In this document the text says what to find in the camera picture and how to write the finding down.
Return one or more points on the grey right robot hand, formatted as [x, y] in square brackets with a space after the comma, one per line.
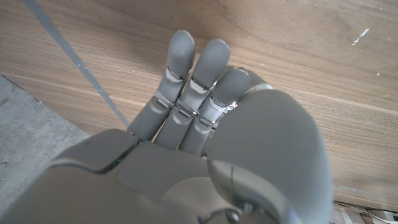
[186, 174]

